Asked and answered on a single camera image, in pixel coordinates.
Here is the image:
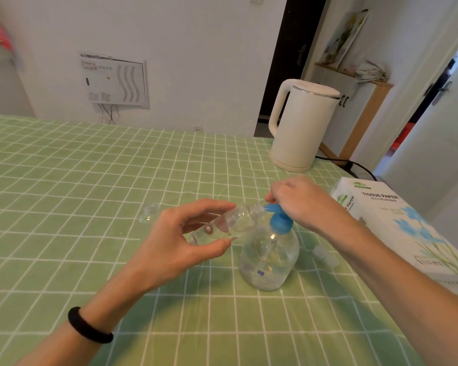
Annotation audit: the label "person's right hand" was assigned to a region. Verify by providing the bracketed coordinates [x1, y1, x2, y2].
[265, 175, 363, 240]

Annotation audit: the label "person's left hand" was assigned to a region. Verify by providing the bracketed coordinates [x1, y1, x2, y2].
[128, 198, 237, 293]

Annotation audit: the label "small clear plastic bottle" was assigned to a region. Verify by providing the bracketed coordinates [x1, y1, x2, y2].
[190, 201, 268, 247]
[138, 203, 160, 225]

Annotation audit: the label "small white bottle cap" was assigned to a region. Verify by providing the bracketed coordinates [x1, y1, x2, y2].
[312, 246, 338, 268]

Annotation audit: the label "large clear bottle blue pump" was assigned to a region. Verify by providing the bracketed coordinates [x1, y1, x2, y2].
[239, 203, 300, 292]

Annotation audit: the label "person's left forearm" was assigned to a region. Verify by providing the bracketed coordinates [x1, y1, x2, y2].
[19, 266, 157, 366]

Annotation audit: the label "person's right forearm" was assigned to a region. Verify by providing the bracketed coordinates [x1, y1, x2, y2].
[328, 221, 458, 366]

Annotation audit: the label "white tissue paper pack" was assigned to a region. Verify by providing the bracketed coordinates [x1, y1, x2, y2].
[330, 177, 458, 295]

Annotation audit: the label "cream electric kettle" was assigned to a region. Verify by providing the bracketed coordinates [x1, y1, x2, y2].
[268, 79, 341, 173]

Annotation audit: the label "white door wooden side cabinet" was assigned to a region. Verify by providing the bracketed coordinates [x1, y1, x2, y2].
[314, 63, 394, 161]

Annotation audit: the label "green checked tablecloth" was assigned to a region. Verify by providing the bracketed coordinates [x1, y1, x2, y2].
[0, 114, 458, 366]

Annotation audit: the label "black wrist band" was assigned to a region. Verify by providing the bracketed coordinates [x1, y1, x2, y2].
[68, 307, 114, 344]

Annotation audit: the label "red object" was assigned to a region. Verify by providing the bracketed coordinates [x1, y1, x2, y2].
[391, 124, 415, 149]

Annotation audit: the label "crumpled grey paper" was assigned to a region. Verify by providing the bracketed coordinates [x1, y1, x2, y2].
[355, 59, 390, 83]

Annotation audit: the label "leaning framed picture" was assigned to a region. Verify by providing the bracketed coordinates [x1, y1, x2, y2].
[320, 9, 369, 69]

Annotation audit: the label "wooden top white cabinet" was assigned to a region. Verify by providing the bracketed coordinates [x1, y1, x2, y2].
[0, 56, 35, 118]

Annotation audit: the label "black power cable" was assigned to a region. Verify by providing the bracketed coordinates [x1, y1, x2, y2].
[314, 156, 378, 182]

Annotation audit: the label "thin loose wall wires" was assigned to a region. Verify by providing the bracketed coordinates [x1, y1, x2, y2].
[99, 104, 119, 125]

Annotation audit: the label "silver door handle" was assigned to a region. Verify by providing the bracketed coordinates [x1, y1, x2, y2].
[431, 80, 453, 106]

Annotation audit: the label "white wall panel cover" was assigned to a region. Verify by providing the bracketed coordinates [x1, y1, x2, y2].
[79, 52, 150, 108]

